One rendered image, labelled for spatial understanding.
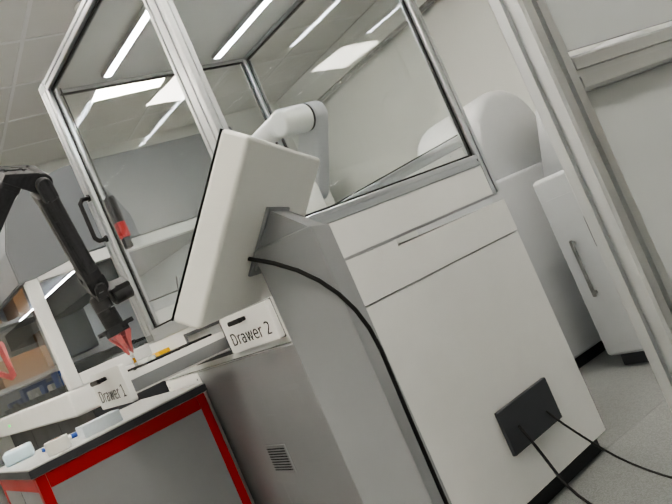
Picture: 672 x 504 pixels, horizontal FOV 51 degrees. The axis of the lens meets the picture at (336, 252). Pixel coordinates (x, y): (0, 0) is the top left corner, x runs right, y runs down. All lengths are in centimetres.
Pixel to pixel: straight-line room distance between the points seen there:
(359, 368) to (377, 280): 76
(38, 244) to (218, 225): 200
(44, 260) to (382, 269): 152
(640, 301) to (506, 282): 156
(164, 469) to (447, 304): 101
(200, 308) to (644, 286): 64
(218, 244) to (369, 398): 39
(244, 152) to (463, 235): 128
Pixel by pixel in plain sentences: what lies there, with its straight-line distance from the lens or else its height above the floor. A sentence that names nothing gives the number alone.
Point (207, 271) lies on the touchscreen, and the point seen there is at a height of 101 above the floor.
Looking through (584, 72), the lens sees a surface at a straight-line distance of 83.
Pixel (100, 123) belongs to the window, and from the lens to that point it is 251.
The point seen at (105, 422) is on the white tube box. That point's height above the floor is 78.
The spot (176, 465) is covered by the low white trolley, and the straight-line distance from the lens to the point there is 234.
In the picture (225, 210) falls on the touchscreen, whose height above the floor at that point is 108.
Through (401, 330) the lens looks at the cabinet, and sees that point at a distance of 200.
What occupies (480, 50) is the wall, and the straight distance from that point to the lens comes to 539.
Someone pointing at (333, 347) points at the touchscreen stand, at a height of 81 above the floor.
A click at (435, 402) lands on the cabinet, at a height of 47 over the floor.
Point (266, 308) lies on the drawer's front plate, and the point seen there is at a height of 91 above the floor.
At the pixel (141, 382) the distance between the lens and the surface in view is 206.
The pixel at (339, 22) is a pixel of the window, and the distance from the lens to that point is 229.
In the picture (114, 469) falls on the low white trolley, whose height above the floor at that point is 65.
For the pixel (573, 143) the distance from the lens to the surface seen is 78.
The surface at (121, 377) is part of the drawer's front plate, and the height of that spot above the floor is 89.
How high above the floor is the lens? 94
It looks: 1 degrees up
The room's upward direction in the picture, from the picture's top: 24 degrees counter-clockwise
